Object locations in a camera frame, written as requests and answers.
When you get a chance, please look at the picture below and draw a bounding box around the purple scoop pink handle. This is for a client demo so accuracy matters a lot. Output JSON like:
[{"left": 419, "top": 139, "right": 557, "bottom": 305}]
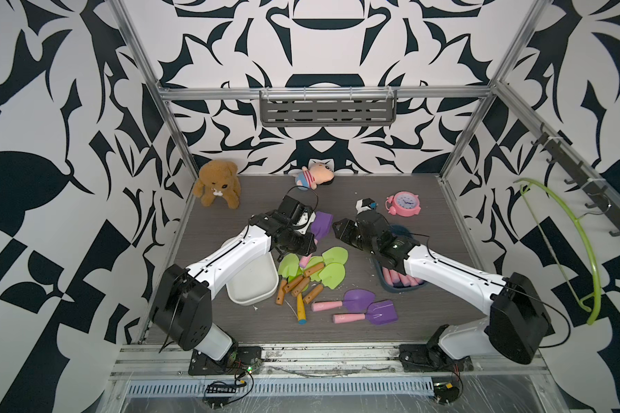
[{"left": 311, "top": 289, "right": 375, "bottom": 313}]

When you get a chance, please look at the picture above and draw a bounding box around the purple pointed shovel pink handle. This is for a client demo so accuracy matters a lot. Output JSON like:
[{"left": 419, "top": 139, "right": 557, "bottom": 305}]
[{"left": 406, "top": 275, "right": 425, "bottom": 287}]

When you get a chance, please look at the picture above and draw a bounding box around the black connector box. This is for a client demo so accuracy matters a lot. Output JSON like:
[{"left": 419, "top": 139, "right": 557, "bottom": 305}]
[{"left": 433, "top": 383, "right": 462, "bottom": 405}]

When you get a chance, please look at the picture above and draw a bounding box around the green hoop hanger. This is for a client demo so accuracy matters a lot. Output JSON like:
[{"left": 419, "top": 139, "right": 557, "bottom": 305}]
[{"left": 514, "top": 177, "right": 603, "bottom": 326}]

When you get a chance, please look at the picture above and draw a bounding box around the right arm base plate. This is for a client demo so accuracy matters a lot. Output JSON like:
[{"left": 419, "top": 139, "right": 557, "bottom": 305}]
[{"left": 398, "top": 344, "right": 474, "bottom": 373}]

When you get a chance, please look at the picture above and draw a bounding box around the pink alarm clock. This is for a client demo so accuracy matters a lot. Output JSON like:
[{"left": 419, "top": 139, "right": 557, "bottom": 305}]
[{"left": 385, "top": 191, "right": 422, "bottom": 218}]

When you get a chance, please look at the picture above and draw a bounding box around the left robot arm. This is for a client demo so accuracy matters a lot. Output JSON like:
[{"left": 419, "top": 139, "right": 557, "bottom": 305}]
[{"left": 149, "top": 195, "right": 316, "bottom": 365}]

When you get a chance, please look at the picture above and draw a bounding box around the small plush doll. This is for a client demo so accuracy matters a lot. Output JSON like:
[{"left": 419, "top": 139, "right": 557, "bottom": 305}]
[{"left": 294, "top": 163, "right": 334, "bottom": 190}]

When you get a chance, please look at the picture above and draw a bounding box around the white storage tray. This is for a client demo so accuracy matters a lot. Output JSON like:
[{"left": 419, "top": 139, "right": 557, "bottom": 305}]
[{"left": 213, "top": 237, "right": 279, "bottom": 306}]

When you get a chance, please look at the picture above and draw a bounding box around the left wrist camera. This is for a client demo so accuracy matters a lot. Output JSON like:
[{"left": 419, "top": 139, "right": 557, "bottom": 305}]
[{"left": 291, "top": 201, "right": 316, "bottom": 234}]

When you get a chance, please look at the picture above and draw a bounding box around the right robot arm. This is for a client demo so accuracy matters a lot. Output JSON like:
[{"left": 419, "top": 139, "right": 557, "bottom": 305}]
[{"left": 332, "top": 210, "right": 551, "bottom": 369}]

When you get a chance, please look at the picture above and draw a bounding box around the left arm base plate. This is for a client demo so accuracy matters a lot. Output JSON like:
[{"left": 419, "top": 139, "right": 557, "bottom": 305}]
[{"left": 188, "top": 346, "right": 263, "bottom": 376}]

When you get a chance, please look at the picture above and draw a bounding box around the teal storage box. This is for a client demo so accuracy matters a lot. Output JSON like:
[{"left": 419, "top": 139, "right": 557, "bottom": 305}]
[{"left": 374, "top": 224, "right": 429, "bottom": 294}]

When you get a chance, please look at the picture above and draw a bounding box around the black hook rail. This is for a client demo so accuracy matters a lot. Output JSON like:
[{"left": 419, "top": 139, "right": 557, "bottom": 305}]
[{"left": 533, "top": 123, "right": 620, "bottom": 237}]

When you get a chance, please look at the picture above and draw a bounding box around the brown teddy bear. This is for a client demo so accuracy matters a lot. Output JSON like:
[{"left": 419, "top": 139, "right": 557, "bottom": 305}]
[{"left": 192, "top": 159, "right": 241, "bottom": 209}]

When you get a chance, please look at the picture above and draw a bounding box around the green shovel wooden handle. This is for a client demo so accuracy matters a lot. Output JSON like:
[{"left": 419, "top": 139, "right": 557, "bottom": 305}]
[
  {"left": 276, "top": 254, "right": 301, "bottom": 306},
  {"left": 303, "top": 263, "right": 346, "bottom": 304},
  {"left": 298, "top": 247, "right": 349, "bottom": 292}
]

